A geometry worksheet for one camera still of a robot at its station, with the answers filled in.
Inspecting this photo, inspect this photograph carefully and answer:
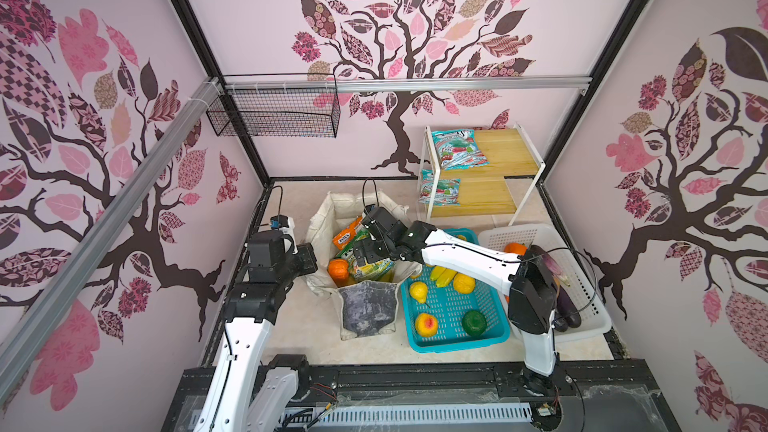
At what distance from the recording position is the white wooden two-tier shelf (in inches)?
30.9

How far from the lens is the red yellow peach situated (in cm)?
79

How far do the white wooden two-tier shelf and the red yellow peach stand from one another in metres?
0.29
